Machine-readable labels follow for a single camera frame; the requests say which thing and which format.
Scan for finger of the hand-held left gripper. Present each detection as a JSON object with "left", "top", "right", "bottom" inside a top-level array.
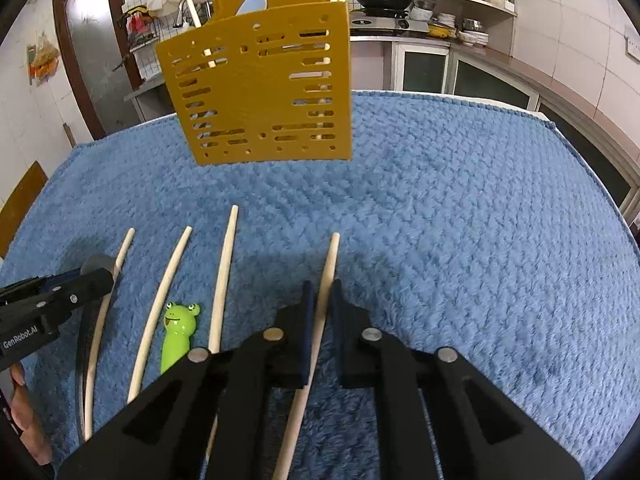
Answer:
[
  {"left": 0, "top": 270, "right": 85, "bottom": 305},
  {"left": 0, "top": 267, "right": 115, "bottom": 337}
]

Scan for hanging plastic bags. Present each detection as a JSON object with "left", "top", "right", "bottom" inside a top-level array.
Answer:
[{"left": 26, "top": 35, "right": 61, "bottom": 86}]

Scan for wooden board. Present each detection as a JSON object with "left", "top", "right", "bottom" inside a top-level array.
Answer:
[{"left": 0, "top": 160, "right": 48, "bottom": 256}]

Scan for brown framed glass door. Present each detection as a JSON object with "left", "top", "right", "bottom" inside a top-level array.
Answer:
[{"left": 52, "top": 0, "right": 151, "bottom": 141}]

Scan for yellow perforated utensil holder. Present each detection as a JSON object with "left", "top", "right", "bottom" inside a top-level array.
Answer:
[{"left": 155, "top": 0, "right": 355, "bottom": 167}]

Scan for gas stove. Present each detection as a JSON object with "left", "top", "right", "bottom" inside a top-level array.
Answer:
[{"left": 349, "top": 10, "right": 431, "bottom": 36}]

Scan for green frog handle fork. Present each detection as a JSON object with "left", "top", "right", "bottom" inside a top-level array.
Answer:
[{"left": 160, "top": 301, "right": 202, "bottom": 375}]

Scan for black wok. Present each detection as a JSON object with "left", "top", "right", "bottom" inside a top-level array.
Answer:
[{"left": 352, "top": 0, "right": 413, "bottom": 11}]

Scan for hanging white cloth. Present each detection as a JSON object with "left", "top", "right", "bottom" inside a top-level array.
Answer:
[{"left": 145, "top": 0, "right": 181, "bottom": 18}]

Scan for person's left hand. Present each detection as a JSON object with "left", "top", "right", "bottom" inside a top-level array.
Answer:
[{"left": 10, "top": 364, "right": 53, "bottom": 466}]

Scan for white corner shelf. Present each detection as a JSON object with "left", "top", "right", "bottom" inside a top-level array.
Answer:
[{"left": 400, "top": 0, "right": 518, "bottom": 46}]

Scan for hanging red bag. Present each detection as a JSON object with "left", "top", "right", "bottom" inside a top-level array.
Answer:
[{"left": 125, "top": 7, "right": 156, "bottom": 41}]

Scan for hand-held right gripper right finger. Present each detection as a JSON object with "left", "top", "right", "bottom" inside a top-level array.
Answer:
[{"left": 330, "top": 279, "right": 586, "bottom": 480}]

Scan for dark metal spoon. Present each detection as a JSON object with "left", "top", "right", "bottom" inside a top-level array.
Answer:
[{"left": 74, "top": 254, "right": 118, "bottom": 433}]

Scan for blue textured blanket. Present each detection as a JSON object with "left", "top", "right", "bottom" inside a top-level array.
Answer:
[{"left": 0, "top": 90, "right": 640, "bottom": 480}]

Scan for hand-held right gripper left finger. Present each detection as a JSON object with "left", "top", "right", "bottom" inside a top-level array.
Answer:
[{"left": 57, "top": 280, "right": 317, "bottom": 480}]

